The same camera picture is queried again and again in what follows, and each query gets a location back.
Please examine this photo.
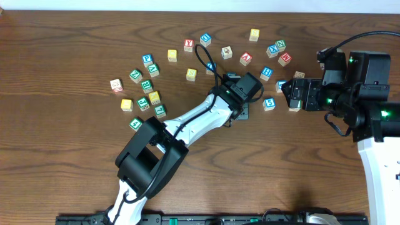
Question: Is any green Z block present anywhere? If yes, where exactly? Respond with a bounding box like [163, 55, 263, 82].
[129, 69, 143, 84]

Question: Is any blue d block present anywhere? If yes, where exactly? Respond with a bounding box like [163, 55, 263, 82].
[206, 62, 217, 75]
[199, 32, 212, 48]

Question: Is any blue 2 block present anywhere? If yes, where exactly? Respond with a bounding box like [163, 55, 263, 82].
[275, 80, 286, 93]

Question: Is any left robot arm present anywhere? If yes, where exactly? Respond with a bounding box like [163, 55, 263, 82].
[104, 73, 263, 224]

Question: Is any yellow S block middle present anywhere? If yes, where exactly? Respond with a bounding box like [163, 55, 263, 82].
[186, 68, 197, 82]

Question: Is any blue X block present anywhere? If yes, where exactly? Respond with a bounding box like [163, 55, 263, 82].
[266, 44, 279, 58]

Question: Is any blue H block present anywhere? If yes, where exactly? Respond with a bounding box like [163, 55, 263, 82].
[260, 67, 273, 81]

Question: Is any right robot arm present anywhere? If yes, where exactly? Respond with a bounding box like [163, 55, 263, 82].
[281, 50, 399, 224]

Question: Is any green j block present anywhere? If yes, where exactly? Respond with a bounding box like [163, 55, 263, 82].
[136, 97, 150, 111]
[288, 99, 303, 112]

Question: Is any yellow S block top right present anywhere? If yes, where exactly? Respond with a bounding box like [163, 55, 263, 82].
[249, 28, 260, 42]

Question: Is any blue D block top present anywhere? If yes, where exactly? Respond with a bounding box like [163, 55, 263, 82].
[199, 32, 212, 48]

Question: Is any green 4 block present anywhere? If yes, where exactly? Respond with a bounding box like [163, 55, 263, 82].
[129, 117, 143, 131]

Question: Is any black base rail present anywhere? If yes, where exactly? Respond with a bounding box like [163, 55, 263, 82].
[55, 213, 369, 225]

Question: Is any red A block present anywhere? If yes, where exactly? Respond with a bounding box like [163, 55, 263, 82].
[239, 52, 253, 66]

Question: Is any yellow s block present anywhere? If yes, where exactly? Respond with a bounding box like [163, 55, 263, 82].
[186, 68, 197, 82]
[249, 28, 260, 42]

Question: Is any plain block right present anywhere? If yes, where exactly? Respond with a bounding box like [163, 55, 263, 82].
[293, 71, 305, 78]

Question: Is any green J block left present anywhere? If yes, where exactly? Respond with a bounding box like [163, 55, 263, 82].
[136, 97, 150, 111]

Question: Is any green V block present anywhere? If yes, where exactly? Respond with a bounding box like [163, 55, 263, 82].
[147, 64, 160, 78]

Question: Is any blue D block middle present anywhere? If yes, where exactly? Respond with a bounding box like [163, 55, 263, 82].
[206, 62, 217, 75]

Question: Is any red M block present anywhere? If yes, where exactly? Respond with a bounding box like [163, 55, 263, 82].
[278, 52, 292, 67]

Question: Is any green L block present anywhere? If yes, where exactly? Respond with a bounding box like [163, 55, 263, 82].
[154, 104, 166, 119]

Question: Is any yellow G block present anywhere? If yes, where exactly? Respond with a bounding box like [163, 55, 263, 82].
[121, 99, 134, 112]

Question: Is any blue 5 block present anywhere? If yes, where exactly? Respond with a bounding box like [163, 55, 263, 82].
[262, 97, 276, 111]

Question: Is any red Y block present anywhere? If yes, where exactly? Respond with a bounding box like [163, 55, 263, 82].
[184, 39, 194, 52]

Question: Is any blue P block left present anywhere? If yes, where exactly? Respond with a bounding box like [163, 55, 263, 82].
[142, 54, 153, 68]

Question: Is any green N block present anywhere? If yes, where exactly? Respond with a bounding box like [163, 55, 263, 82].
[275, 39, 287, 53]

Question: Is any plain picture block centre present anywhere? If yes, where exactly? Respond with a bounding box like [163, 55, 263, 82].
[221, 46, 233, 60]

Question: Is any green J block right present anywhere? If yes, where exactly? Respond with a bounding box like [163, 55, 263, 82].
[288, 99, 303, 112]

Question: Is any green R block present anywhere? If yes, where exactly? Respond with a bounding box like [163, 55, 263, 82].
[141, 80, 153, 94]

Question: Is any plain red print block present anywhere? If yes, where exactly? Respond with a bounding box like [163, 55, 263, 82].
[110, 79, 123, 93]

